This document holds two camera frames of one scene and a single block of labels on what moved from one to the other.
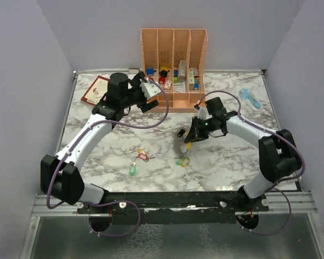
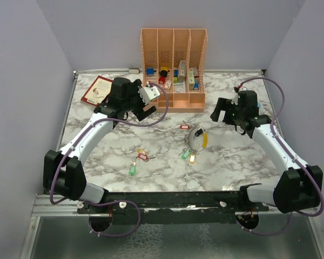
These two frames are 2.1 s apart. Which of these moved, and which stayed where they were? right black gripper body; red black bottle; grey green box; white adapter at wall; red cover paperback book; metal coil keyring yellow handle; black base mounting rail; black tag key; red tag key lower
Moved: right black gripper body; metal coil keyring yellow handle; black tag key
Stayed: grey green box; black base mounting rail; red tag key lower; red black bottle; white adapter at wall; red cover paperback book
